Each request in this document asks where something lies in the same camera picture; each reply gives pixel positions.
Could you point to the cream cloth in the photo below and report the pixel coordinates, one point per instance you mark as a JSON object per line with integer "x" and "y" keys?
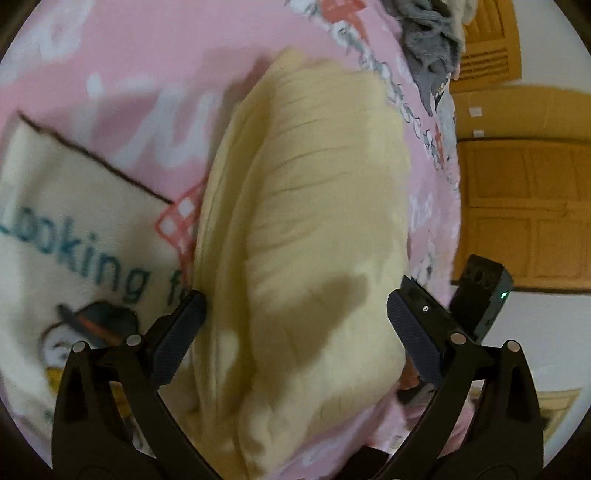
{"x": 464, "y": 9}

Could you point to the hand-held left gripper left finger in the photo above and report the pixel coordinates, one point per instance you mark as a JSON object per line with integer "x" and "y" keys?
{"x": 180, "y": 337}

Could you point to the pale yellow garment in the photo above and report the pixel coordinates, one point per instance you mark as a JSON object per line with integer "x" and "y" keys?
{"x": 314, "y": 207}

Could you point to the grey knitted cloth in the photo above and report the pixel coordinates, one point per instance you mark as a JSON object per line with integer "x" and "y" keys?
{"x": 425, "y": 46}

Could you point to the pink printed blanket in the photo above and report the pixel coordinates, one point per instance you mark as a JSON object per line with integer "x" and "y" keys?
{"x": 152, "y": 55}

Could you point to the wooden furniture frame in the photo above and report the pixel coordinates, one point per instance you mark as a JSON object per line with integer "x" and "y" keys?
{"x": 558, "y": 406}

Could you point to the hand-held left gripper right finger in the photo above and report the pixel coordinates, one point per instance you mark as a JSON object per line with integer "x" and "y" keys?
{"x": 411, "y": 332}

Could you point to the wooden panelled door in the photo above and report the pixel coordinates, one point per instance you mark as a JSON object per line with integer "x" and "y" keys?
{"x": 531, "y": 184}

